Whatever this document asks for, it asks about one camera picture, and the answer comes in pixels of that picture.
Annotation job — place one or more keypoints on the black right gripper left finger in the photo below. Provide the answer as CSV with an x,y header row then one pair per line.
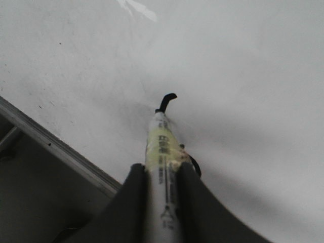
x,y
123,218

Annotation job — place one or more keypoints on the white whiteboard marker with tape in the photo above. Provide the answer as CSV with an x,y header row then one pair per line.
x,y
163,158

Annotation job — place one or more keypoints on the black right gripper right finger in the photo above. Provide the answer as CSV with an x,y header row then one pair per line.
x,y
203,217

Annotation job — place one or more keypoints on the white whiteboard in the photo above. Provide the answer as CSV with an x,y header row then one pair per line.
x,y
249,81

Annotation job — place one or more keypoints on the aluminium whiteboard frame rail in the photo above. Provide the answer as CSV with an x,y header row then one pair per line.
x,y
60,149

